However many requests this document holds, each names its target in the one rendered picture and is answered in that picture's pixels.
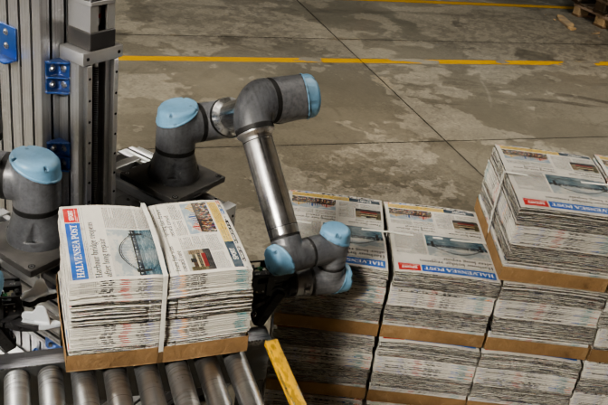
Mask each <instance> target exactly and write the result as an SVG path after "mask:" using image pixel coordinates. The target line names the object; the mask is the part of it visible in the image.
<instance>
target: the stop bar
mask: <svg viewBox="0 0 608 405"><path fill-rule="evenodd" d="M264 346H265V348H266V351H267V353H268V355H269V357H270V359H271V363H272V365H273V368H274V370H275V372H276V374H277V376H278V378H279V381H280V384H281V387H282V389H283V391H284V393H285V395H286V398H287V400H288V402H289V405H307V403H306V402H305V399H304V397H303V395H302V393H301V390H300V388H299V385H298V384H297V381H296V379H295V377H294V375H293V373H292V370H291V368H290V366H289V363H288V360H287V358H286V357H285V355H284V352H283V351H282V349H281V347H280V343H279V341H278V339H268V340H265V343H264Z"/></svg>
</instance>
